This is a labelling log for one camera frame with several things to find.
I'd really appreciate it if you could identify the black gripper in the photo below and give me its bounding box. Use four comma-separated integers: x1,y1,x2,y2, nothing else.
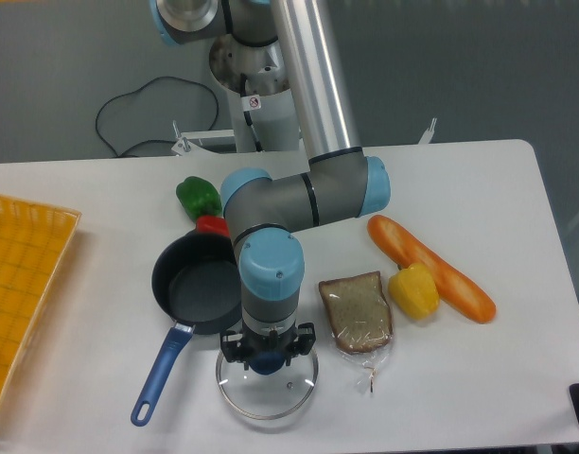
220,323,316,371

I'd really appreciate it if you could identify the glass lid with blue knob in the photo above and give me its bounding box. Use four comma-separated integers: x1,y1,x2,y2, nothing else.
216,350,319,421

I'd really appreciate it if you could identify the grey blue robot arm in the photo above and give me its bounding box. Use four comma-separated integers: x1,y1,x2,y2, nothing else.
150,1,390,375

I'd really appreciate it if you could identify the bread slice in plastic bag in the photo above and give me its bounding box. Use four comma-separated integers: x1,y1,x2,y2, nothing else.
318,271,395,394

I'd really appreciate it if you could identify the red bell pepper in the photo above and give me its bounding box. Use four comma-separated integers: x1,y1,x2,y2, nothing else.
196,215,230,236

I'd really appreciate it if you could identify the yellow bell pepper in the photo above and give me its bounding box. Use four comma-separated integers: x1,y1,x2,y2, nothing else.
388,263,440,321

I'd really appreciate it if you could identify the green bell pepper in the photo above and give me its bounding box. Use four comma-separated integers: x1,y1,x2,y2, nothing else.
175,176,222,221

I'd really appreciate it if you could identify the orange baguette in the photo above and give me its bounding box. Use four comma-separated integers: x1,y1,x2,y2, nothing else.
367,215,497,323

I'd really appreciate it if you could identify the yellow woven basket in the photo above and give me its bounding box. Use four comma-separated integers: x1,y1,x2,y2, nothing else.
0,194,81,408

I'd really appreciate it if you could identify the dark pan with blue handle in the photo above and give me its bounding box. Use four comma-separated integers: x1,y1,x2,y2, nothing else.
131,231,241,427

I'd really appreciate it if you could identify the white table bracket left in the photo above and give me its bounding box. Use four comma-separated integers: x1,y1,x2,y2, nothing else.
172,120,191,156

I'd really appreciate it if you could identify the white table bracket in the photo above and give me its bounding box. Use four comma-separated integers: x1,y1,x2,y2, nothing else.
418,117,437,145
172,120,191,156

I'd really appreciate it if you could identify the black cable on floor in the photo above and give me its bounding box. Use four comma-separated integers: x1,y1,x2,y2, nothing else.
95,75,220,158

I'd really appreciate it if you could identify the white table bracket right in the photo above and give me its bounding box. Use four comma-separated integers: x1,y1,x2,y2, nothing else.
418,117,437,145

